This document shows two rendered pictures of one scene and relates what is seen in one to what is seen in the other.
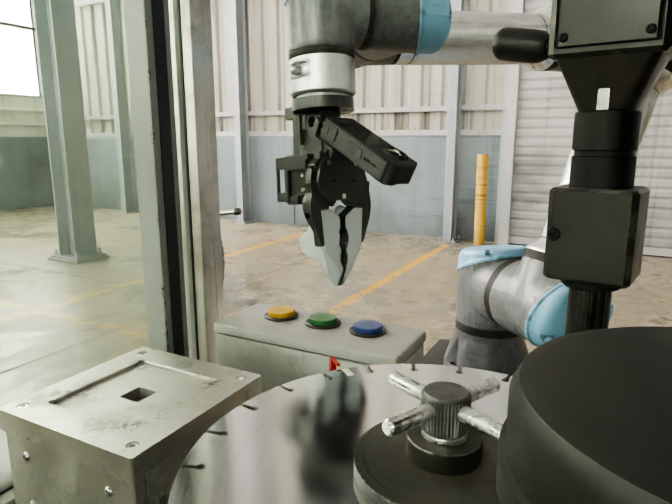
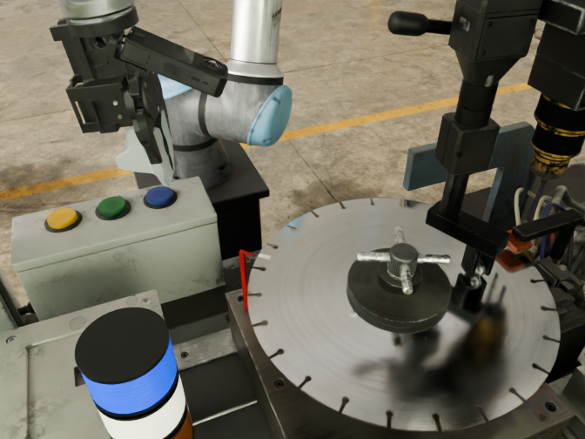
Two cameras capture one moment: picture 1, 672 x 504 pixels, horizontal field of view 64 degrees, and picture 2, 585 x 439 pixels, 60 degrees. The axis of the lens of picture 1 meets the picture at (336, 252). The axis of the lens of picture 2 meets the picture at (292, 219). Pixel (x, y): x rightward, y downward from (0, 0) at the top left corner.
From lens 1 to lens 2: 39 cm
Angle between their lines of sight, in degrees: 52
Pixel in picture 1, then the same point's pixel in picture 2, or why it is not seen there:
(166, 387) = not seen: hidden behind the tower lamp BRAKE
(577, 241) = (471, 155)
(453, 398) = (413, 254)
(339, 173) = (151, 90)
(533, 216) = not seen: outside the picture
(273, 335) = (91, 246)
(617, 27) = (509, 48)
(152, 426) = not seen: hidden behind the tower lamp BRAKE
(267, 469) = (338, 350)
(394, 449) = (379, 293)
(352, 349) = (176, 223)
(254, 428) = (289, 334)
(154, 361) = (43, 338)
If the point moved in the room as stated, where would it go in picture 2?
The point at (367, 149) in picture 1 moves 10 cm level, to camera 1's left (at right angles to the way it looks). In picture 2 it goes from (194, 69) to (115, 102)
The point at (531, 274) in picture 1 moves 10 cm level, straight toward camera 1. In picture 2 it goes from (242, 96) to (268, 119)
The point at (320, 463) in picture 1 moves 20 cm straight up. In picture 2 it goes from (352, 327) to (368, 158)
